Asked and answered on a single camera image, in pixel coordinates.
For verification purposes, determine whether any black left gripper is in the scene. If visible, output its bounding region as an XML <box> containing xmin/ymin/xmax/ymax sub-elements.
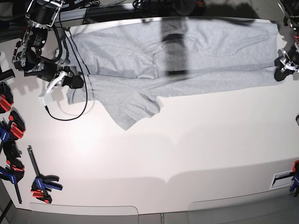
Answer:
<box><xmin>274</xmin><ymin>56</ymin><xmax>297</xmax><ymax>82</ymax></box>

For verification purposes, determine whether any red black clamp top left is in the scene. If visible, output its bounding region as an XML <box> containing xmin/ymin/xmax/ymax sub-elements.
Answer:
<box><xmin>0</xmin><ymin>82</ymin><xmax>14</xmax><ymax>114</ymax></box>

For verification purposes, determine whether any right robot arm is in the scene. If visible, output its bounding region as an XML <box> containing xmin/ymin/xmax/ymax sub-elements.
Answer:
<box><xmin>12</xmin><ymin>0</ymin><xmax>84</xmax><ymax>89</ymax></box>

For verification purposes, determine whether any grey T-shirt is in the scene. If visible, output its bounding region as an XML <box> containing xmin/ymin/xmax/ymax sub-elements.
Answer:
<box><xmin>66</xmin><ymin>19</ymin><xmax>278</xmax><ymax>130</ymax></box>

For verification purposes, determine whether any blue red clamp lower left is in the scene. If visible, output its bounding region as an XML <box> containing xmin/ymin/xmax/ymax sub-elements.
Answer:
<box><xmin>0</xmin><ymin>141</ymin><xmax>25</xmax><ymax>204</ymax></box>

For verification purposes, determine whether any blue bar clamp lying flat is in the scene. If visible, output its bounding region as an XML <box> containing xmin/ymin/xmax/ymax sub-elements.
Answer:
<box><xmin>27</xmin><ymin>145</ymin><xmax>63</xmax><ymax>204</ymax></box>

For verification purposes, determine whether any blue red clamp middle left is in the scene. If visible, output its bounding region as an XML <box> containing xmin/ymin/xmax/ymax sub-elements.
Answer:
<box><xmin>0</xmin><ymin>110</ymin><xmax>26</xmax><ymax>151</ymax></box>

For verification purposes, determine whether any blue red clamp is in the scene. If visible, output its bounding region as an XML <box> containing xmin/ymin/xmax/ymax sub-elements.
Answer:
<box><xmin>0</xmin><ymin>110</ymin><xmax>26</xmax><ymax>151</ymax></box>
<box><xmin>0</xmin><ymin>141</ymin><xmax>25</xmax><ymax>204</ymax></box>

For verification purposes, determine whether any dark object at right edge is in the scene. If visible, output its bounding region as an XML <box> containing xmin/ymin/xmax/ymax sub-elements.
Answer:
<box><xmin>295</xmin><ymin>114</ymin><xmax>299</xmax><ymax>126</ymax></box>

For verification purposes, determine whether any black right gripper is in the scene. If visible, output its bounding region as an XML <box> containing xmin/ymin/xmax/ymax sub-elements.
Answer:
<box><xmin>61</xmin><ymin>66</ymin><xmax>84</xmax><ymax>89</ymax></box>

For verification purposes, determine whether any blue clamp at right edge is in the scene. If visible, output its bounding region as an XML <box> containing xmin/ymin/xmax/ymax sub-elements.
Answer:
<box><xmin>289</xmin><ymin>161</ymin><xmax>299</xmax><ymax>197</ymax></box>

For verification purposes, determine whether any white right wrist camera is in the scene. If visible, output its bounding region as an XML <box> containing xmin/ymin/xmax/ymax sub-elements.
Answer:
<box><xmin>38</xmin><ymin>92</ymin><xmax>53</xmax><ymax>106</ymax></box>

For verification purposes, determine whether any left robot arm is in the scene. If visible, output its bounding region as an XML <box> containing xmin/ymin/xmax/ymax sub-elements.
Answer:
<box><xmin>274</xmin><ymin>0</ymin><xmax>299</xmax><ymax>82</ymax></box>

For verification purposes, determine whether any white label sticker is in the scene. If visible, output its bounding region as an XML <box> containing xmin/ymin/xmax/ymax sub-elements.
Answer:
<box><xmin>269</xmin><ymin>170</ymin><xmax>294</xmax><ymax>190</ymax></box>

